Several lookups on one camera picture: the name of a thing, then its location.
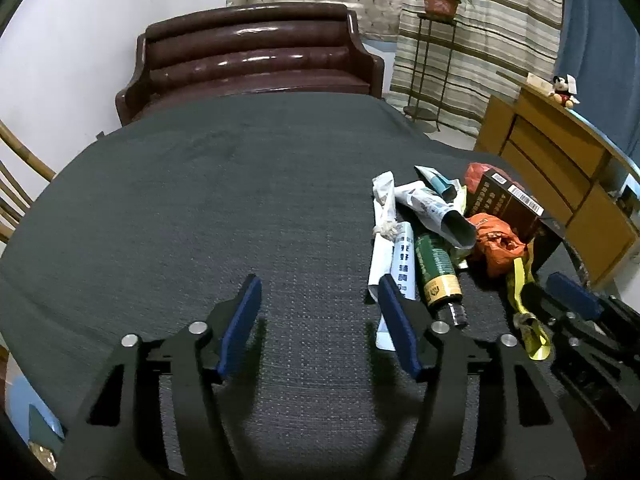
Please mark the bamboo chair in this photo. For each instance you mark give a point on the bamboo chair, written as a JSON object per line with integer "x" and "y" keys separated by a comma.
{"x": 25, "y": 160}

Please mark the black metal plant stand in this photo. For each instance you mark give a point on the black metal plant stand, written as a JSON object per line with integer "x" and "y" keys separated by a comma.
{"x": 417, "y": 110}

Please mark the blue curtain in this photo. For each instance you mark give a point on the blue curtain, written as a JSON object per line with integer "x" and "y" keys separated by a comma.
{"x": 600, "y": 25}

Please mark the orange plastic bag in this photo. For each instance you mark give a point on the orange plastic bag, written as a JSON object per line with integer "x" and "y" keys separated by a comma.
{"x": 497, "y": 247}

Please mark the red plastic bag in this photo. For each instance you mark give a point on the red plastic bag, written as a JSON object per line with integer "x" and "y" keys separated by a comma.
{"x": 475, "y": 175}

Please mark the twisted white paper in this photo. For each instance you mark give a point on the twisted white paper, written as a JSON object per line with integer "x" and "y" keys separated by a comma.
{"x": 384, "y": 195}

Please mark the teal and white tube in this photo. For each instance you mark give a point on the teal and white tube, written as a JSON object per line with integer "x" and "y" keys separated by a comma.
{"x": 439, "y": 182}

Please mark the small beige box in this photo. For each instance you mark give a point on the small beige box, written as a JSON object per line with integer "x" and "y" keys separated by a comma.
{"x": 539, "y": 81}

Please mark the mouse plush toy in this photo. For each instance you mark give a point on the mouse plush toy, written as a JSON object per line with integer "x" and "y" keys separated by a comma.
{"x": 564, "y": 91}

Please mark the wooden cabinet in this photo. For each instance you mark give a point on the wooden cabinet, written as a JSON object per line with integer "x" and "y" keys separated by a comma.
{"x": 550, "y": 160}

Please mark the white outlet box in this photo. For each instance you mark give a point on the white outlet box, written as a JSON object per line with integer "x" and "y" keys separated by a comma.
{"x": 627, "y": 200}

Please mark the white tube with blue print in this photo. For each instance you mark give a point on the white tube with blue print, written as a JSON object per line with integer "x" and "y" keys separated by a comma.
{"x": 402, "y": 260}

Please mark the striped curtain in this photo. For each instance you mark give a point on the striped curtain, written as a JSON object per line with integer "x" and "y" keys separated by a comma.
{"x": 500, "y": 35}

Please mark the green bottle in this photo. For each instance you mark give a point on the green bottle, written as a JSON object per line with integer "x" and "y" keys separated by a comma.
{"x": 437, "y": 270}

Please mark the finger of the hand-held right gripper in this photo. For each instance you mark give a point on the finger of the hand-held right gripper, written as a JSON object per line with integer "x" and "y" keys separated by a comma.
{"x": 572, "y": 294}
{"x": 590, "y": 360}

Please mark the rolled printed paper wrapper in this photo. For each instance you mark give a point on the rolled printed paper wrapper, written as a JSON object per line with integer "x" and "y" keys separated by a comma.
{"x": 435, "y": 212}

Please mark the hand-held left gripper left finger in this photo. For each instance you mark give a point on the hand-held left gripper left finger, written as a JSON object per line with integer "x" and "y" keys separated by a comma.
{"x": 242, "y": 320}

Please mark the dark brown box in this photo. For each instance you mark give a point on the dark brown box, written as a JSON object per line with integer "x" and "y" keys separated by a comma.
{"x": 505, "y": 205}

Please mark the dark grey tablecloth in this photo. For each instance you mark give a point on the dark grey tablecloth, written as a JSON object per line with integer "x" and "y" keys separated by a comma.
{"x": 200, "y": 200}

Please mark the brown leather armchair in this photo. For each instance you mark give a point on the brown leather armchair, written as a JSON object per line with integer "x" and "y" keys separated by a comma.
{"x": 250, "y": 55}

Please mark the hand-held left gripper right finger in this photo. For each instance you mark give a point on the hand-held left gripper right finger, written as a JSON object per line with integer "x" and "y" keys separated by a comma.
{"x": 397, "y": 325}

